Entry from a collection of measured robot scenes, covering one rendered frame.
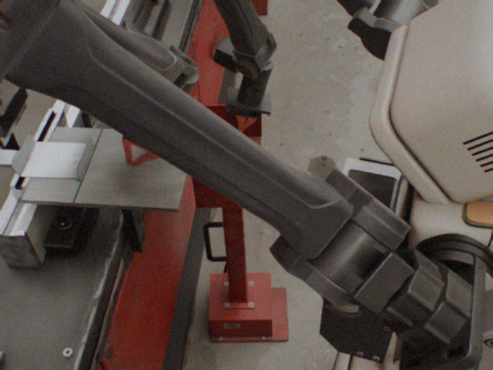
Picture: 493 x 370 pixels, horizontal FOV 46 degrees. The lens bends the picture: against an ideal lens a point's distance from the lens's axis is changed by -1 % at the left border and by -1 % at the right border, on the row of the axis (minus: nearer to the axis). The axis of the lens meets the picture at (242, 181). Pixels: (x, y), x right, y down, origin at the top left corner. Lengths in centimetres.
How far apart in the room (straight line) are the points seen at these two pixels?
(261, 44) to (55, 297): 61
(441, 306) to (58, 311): 65
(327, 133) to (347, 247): 201
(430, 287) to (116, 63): 35
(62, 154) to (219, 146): 66
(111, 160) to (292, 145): 153
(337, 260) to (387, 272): 5
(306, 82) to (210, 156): 239
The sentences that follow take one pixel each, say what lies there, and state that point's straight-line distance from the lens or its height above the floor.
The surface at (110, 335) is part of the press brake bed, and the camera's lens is 110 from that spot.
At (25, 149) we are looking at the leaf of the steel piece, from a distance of 108.
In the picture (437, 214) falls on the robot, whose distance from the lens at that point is 65.
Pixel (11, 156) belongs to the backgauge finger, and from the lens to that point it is 109.
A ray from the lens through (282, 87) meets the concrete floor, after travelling 277.
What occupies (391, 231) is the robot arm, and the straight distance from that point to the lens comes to 55.
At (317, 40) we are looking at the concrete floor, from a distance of 310.
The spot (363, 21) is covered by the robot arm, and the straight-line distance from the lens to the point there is 85.
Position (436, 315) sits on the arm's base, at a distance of 57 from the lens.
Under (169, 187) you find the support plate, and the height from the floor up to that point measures 100.
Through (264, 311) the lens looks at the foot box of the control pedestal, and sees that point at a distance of 183.
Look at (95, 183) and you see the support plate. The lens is 100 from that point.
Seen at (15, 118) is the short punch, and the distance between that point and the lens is 101.
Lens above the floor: 170
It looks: 47 degrees down
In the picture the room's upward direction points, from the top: 3 degrees counter-clockwise
